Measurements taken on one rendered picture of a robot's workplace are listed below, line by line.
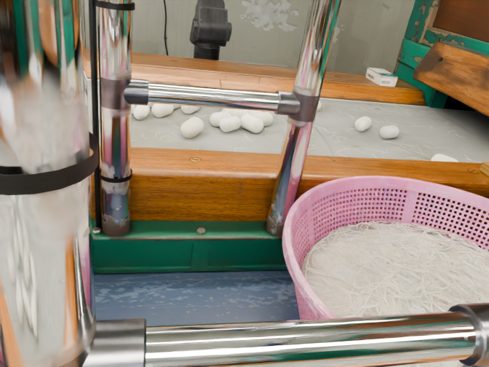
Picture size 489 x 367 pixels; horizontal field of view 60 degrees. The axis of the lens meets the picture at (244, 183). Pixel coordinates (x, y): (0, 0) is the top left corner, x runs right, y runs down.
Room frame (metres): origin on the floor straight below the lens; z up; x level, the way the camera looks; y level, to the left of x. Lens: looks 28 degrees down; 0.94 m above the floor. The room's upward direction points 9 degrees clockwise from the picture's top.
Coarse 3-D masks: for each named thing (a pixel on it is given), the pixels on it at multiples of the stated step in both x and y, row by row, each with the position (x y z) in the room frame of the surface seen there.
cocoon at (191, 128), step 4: (188, 120) 0.48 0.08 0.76; (192, 120) 0.48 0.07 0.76; (196, 120) 0.48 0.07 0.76; (200, 120) 0.49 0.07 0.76; (184, 124) 0.47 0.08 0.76; (188, 124) 0.47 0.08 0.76; (192, 124) 0.47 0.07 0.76; (196, 124) 0.48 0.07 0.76; (200, 124) 0.48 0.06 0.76; (180, 128) 0.47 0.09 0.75; (184, 128) 0.47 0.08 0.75; (188, 128) 0.46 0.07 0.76; (192, 128) 0.47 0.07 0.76; (196, 128) 0.47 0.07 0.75; (200, 128) 0.48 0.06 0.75; (184, 132) 0.46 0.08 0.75; (188, 132) 0.46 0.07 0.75; (192, 132) 0.47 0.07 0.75; (196, 132) 0.47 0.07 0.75; (200, 132) 0.48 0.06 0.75; (184, 136) 0.47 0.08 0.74; (188, 136) 0.47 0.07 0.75; (192, 136) 0.47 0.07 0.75
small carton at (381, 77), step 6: (372, 72) 0.84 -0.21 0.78; (378, 72) 0.83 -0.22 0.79; (384, 72) 0.84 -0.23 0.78; (372, 78) 0.84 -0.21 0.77; (378, 78) 0.82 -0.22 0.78; (384, 78) 0.81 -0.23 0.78; (390, 78) 0.81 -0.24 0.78; (396, 78) 0.82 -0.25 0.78; (378, 84) 0.81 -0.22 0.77; (384, 84) 0.81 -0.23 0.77; (390, 84) 0.81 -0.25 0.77
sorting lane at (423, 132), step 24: (144, 120) 0.51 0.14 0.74; (168, 120) 0.52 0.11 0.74; (336, 120) 0.63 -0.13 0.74; (384, 120) 0.67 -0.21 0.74; (408, 120) 0.70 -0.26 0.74; (432, 120) 0.72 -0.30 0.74; (144, 144) 0.43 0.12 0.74; (168, 144) 0.44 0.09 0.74; (192, 144) 0.46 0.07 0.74; (216, 144) 0.47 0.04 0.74; (240, 144) 0.48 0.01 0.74; (264, 144) 0.49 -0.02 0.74; (312, 144) 0.52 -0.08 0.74; (336, 144) 0.53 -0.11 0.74; (360, 144) 0.54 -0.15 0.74; (384, 144) 0.56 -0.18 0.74; (408, 144) 0.57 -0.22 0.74; (432, 144) 0.59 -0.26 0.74; (456, 144) 0.61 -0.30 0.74; (480, 144) 0.63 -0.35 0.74
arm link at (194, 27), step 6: (192, 24) 1.03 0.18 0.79; (228, 24) 1.03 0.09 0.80; (192, 30) 1.02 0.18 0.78; (228, 30) 1.03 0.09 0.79; (192, 36) 1.02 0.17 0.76; (228, 36) 1.04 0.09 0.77; (192, 42) 1.02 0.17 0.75; (198, 42) 1.02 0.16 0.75; (204, 42) 1.03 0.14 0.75; (210, 42) 1.03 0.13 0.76; (216, 42) 1.04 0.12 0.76
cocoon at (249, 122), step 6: (246, 114) 0.53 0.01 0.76; (240, 120) 0.53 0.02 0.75; (246, 120) 0.53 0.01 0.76; (252, 120) 0.52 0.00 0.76; (258, 120) 0.52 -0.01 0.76; (246, 126) 0.52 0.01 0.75; (252, 126) 0.52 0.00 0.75; (258, 126) 0.52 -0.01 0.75; (252, 132) 0.52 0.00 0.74; (258, 132) 0.52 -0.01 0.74
